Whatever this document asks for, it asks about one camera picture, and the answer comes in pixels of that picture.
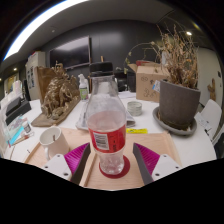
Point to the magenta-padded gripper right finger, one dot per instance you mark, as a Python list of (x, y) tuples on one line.
[(148, 158)]

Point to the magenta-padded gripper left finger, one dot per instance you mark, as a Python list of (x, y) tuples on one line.
[(76, 156)]

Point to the clear red-labelled drink bottle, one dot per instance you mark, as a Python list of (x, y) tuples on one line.
[(106, 133)]

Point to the white ceramic mug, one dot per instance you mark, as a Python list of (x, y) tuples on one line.
[(58, 143)]

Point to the flat round red coaster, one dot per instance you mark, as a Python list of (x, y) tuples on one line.
[(126, 166)]

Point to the yellow tag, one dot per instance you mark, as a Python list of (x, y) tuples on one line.
[(136, 131)]

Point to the grey printed newspaper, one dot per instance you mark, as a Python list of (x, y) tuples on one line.
[(81, 120)]

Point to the grey plant saucer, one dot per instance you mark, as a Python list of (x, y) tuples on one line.
[(173, 130)]

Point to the small round white container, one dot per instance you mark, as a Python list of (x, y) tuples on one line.
[(27, 127)]

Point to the grey pot with dried plant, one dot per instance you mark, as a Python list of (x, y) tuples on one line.
[(178, 103)]

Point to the purple printed sheet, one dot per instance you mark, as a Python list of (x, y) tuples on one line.
[(16, 131)]

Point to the white green-labelled spray bottle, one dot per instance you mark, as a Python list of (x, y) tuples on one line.
[(83, 91)]

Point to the printed paper sheet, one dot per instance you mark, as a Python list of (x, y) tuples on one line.
[(203, 121)]

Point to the black flat box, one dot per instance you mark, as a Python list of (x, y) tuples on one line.
[(18, 110)]

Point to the brown cardboard box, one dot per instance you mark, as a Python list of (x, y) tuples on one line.
[(146, 83)]

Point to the white chair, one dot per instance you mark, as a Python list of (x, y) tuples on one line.
[(213, 113)]

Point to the white cabinet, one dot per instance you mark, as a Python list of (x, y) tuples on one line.
[(35, 73)]

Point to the wooden figure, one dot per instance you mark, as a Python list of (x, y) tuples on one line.
[(211, 89)]

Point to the long ceiling light strip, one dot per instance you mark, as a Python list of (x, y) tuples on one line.
[(36, 20)]

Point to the black wall screen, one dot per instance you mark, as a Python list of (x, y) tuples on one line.
[(71, 53)]

